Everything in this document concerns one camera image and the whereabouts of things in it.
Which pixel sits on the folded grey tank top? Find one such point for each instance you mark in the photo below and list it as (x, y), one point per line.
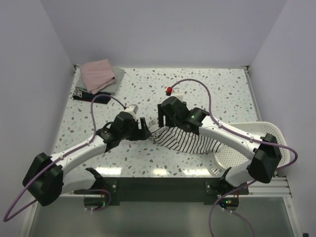
(109, 89)

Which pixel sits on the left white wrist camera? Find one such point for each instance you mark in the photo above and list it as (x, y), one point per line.
(131, 109)

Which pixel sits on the striped black white tank top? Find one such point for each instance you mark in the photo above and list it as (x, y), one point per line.
(176, 139)

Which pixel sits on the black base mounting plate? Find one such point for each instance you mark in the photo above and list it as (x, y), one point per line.
(160, 190)

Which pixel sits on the white perforated laundry basket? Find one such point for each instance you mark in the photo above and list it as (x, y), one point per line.
(228, 157)

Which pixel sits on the pink tank top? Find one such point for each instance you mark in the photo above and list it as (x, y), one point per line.
(97, 75)

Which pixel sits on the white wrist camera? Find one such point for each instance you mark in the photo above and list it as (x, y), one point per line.
(175, 92)
(131, 109)

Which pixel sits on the folded dark tank top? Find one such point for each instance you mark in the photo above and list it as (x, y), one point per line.
(82, 95)

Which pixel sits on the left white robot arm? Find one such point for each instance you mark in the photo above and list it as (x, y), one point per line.
(49, 176)

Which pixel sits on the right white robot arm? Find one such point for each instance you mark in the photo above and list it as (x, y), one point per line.
(262, 152)

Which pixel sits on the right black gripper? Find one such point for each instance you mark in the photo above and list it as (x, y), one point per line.
(161, 113)

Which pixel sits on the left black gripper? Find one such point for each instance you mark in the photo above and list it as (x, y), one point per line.
(140, 134)

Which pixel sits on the aluminium frame rail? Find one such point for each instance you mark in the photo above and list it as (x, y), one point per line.
(279, 185)

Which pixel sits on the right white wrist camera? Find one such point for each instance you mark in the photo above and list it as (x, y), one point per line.
(175, 92)

